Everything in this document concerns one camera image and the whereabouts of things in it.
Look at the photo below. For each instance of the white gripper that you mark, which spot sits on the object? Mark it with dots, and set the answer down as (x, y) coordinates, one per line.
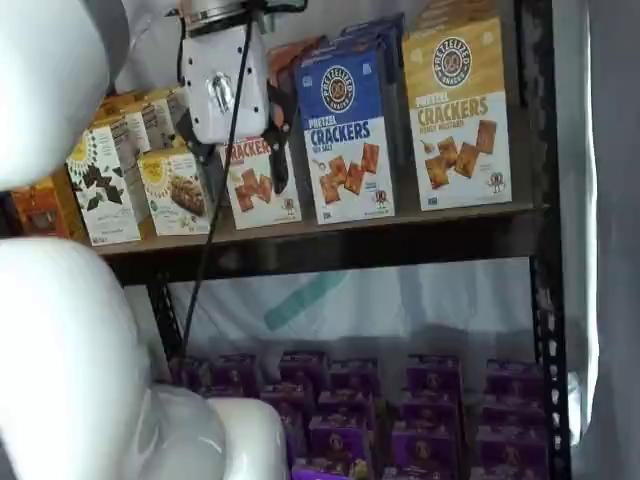
(220, 70)

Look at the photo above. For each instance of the yellow white pretzel crackers box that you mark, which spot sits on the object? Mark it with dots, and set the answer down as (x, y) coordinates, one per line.
(450, 12)
(460, 125)

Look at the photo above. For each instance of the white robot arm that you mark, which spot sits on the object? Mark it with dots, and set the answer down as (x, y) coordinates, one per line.
(55, 350)

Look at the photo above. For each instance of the orange white pretzel crackers box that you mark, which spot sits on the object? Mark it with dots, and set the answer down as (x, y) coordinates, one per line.
(255, 200)
(300, 45)
(285, 67)

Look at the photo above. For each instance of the yellow box with snack bar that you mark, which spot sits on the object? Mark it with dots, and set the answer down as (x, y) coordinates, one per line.
(172, 200)

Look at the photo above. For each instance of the white box with dark label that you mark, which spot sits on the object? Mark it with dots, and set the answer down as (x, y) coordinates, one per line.
(127, 132)
(162, 120)

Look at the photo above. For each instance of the blue white pretzel crackers box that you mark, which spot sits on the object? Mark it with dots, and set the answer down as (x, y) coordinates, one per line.
(375, 27)
(345, 150)
(392, 100)

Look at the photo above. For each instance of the white box with dark crackers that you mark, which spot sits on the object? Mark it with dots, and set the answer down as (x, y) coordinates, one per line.
(105, 200)

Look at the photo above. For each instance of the brown wooden shelf board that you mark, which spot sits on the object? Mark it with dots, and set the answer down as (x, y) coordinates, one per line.
(410, 217)

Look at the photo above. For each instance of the orange brown snack box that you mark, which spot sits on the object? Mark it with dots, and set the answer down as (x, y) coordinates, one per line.
(40, 210)

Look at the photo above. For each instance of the purple snack box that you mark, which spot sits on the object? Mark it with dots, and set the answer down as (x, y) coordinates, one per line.
(515, 377)
(512, 450)
(192, 372)
(425, 445)
(429, 407)
(354, 375)
(417, 474)
(345, 404)
(338, 437)
(434, 372)
(292, 435)
(236, 372)
(286, 399)
(515, 410)
(330, 470)
(304, 367)
(505, 474)

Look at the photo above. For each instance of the black metal shelf rack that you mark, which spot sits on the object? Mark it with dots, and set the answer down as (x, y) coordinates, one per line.
(550, 350)

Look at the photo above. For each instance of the white backdrop cloth teal print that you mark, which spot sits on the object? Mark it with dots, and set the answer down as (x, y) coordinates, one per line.
(350, 300)

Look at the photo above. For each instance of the grey curtain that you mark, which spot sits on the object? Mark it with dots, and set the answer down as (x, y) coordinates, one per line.
(605, 250)

